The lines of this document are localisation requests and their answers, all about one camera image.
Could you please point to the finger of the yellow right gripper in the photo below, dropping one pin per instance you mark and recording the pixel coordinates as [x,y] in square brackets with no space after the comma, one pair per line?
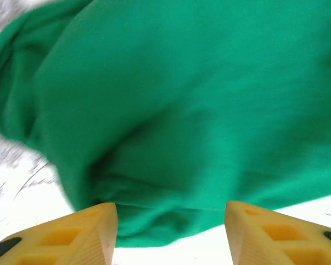
[278,240]

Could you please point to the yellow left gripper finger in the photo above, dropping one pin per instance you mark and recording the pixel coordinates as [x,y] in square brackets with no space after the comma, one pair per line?
[58,243]

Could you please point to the green t-shirt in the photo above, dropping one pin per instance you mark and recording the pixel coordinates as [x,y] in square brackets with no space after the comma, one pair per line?
[182,110]

